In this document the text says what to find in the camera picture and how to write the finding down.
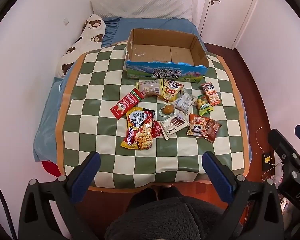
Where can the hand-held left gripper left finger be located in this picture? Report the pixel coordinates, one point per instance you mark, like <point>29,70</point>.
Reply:
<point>86,177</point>

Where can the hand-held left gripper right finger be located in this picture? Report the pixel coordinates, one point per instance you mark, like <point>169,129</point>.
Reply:
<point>218,177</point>

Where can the large orange panda snack packet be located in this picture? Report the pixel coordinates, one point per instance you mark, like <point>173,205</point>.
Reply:
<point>197,127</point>

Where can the yellow red instant noodle packet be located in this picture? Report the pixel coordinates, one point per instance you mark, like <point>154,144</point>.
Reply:
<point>137,132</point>

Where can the white chocolate stick biscuit packet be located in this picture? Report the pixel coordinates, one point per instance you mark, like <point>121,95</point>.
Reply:
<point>173,126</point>

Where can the green ball candy packet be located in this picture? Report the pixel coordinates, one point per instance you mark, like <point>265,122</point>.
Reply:
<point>203,105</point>

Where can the white grey snack packet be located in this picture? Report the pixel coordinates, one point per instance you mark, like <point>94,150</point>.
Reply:
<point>185,101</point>

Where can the long red snack packet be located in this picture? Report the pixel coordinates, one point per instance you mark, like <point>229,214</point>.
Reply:
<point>125,103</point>

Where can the small orange panda snack packet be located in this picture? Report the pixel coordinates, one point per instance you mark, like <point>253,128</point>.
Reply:
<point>210,93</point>

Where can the yellow panda snack packet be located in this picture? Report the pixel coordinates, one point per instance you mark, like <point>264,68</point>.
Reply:
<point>172,89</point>

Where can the clear beige snack packet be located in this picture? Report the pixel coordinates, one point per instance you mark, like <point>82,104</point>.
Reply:
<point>148,88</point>

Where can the cardboard box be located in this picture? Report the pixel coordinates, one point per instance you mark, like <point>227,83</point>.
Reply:
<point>150,52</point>

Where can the yellow tag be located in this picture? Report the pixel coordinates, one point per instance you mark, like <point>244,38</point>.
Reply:
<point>267,159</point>

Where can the dark floor socket box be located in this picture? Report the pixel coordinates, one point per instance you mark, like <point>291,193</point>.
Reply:
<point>265,166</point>

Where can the red item under bed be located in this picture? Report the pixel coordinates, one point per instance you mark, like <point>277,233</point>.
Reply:
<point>50,168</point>

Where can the brown snack packet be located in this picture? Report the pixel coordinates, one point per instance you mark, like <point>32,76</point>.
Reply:
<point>213,130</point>

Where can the person's dark fleece clothing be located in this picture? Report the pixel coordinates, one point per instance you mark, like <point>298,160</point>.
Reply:
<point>165,220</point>

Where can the small red snack packet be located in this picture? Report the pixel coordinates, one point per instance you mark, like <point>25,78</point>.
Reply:
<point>157,130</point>

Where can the green white checkered mat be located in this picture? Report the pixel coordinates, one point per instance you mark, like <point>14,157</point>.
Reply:
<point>102,97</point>

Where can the clear braised egg packet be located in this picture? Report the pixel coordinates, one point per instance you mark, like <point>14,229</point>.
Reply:
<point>166,110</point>

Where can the white bear print pillow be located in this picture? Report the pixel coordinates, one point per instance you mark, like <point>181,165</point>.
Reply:
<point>87,37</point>

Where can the white door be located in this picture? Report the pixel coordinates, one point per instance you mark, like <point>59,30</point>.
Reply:
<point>227,12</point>

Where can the blue bed sheet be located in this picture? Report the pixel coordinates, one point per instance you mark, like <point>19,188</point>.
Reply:
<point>150,23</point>

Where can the grey textured pillow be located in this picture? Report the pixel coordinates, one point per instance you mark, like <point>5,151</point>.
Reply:
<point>142,6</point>

